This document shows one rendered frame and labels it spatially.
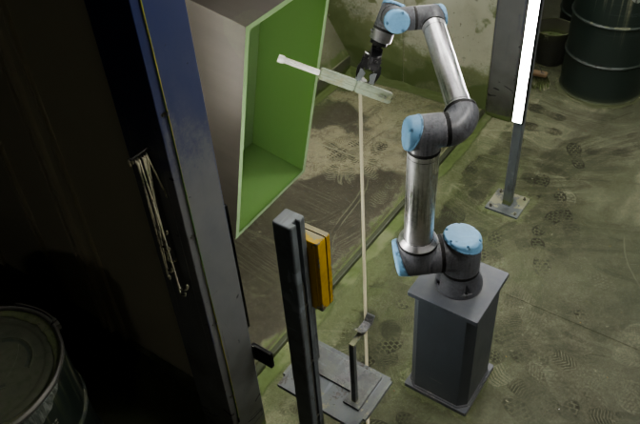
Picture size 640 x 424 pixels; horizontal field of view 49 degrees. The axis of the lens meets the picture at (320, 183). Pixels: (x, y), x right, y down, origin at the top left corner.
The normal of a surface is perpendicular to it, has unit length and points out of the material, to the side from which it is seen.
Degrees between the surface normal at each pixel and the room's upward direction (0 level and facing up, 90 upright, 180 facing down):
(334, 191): 0
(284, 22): 90
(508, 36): 90
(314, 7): 90
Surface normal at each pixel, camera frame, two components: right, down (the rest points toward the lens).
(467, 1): -0.57, 0.55
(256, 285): -0.06, -0.77
